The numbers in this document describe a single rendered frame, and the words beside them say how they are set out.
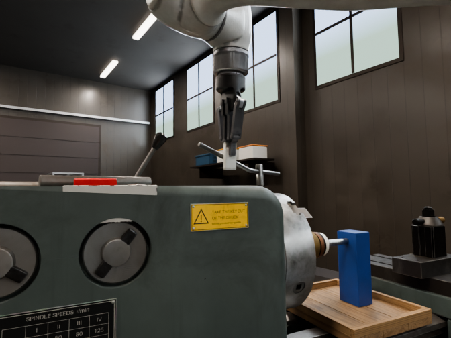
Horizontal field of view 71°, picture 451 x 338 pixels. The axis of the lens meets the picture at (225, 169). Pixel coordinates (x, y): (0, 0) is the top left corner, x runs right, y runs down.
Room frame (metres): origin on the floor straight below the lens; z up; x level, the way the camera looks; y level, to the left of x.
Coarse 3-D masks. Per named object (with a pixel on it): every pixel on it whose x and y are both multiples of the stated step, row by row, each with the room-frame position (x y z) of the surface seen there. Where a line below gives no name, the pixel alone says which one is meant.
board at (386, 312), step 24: (312, 288) 1.18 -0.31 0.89; (336, 288) 1.18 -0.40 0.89; (312, 312) 0.93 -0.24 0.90; (336, 312) 0.96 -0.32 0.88; (360, 312) 0.96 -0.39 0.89; (384, 312) 0.96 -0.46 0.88; (408, 312) 0.95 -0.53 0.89; (336, 336) 0.85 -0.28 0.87; (360, 336) 0.80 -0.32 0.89; (384, 336) 0.84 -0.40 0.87
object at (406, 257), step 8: (400, 256) 1.07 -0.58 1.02; (408, 256) 1.07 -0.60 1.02; (416, 256) 1.07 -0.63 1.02; (448, 256) 1.06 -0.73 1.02; (392, 264) 1.07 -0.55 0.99; (400, 264) 1.05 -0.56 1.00; (408, 264) 1.02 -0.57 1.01; (416, 264) 1.00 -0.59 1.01; (424, 264) 0.99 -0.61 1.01; (432, 264) 1.01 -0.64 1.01; (440, 264) 1.03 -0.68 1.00; (448, 264) 1.04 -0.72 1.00; (400, 272) 1.05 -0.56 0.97; (408, 272) 1.02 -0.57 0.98; (416, 272) 1.00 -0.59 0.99; (424, 272) 0.99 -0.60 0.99; (432, 272) 1.01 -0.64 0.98; (440, 272) 1.02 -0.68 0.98; (448, 272) 1.04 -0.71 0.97
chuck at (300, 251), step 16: (288, 208) 0.81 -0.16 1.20; (288, 224) 0.77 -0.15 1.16; (304, 224) 0.79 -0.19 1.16; (288, 240) 0.75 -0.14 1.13; (304, 240) 0.77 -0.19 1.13; (288, 256) 0.74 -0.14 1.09; (304, 256) 0.76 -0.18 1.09; (288, 272) 0.74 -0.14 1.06; (304, 272) 0.76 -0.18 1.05; (288, 288) 0.75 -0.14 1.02; (304, 288) 0.78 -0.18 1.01; (288, 304) 0.80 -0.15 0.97
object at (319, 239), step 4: (312, 232) 0.95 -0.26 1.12; (316, 232) 0.97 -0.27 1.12; (316, 236) 0.94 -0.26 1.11; (320, 236) 0.95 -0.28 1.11; (316, 240) 0.93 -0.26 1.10; (320, 240) 0.94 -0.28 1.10; (324, 240) 0.95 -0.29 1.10; (316, 244) 0.92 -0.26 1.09; (320, 244) 0.94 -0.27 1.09; (324, 244) 0.94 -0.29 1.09; (316, 248) 0.92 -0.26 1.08; (320, 248) 0.94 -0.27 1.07; (324, 248) 0.94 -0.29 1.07; (316, 252) 0.92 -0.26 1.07; (320, 252) 0.94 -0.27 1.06; (324, 252) 0.95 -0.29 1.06; (316, 256) 0.93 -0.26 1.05; (320, 256) 0.95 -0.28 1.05
